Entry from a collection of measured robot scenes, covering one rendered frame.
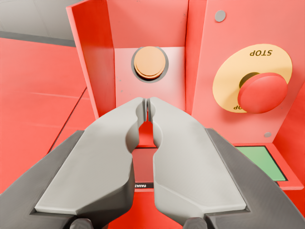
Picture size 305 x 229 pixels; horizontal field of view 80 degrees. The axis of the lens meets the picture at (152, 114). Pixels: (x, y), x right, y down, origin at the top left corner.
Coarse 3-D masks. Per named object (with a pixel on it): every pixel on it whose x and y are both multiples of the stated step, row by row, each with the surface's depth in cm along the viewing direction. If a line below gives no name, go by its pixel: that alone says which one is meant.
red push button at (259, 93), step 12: (252, 72) 17; (240, 84) 17; (252, 84) 15; (264, 84) 15; (276, 84) 15; (240, 96) 16; (252, 96) 15; (264, 96) 15; (276, 96) 15; (252, 108) 16; (264, 108) 16
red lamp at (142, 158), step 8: (136, 152) 22; (144, 152) 22; (152, 152) 22; (136, 160) 21; (144, 160) 21; (152, 160) 21; (136, 168) 20; (144, 168) 20; (152, 168) 20; (136, 176) 19; (144, 176) 19; (152, 176) 19
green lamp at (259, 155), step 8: (248, 152) 21; (256, 152) 21; (264, 152) 21; (256, 160) 20; (264, 160) 20; (272, 160) 20; (264, 168) 20; (272, 168) 20; (272, 176) 19; (280, 176) 19
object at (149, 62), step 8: (144, 48) 22; (152, 48) 22; (136, 56) 22; (144, 56) 22; (152, 56) 22; (160, 56) 22; (136, 64) 22; (144, 64) 22; (152, 64) 22; (160, 64) 22; (144, 72) 22; (152, 72) 22; (160, 72) 22
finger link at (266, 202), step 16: (208, 128) 9; (224, 144) 8; (224, 160) 7; (240, 160) 7; (240, 176) 6; (256, 176) 6; (240, 192) 6; (256, 192) 6; (272, 192) 6; (256, 208) 5; (272, 208) 5; (288, 208) 5; (208, 224) 5; (224, 224) 5; (240, 224) 5; (256, 224) 5; (272, 224) 5; (288, 224) 5; (304, 224) 5
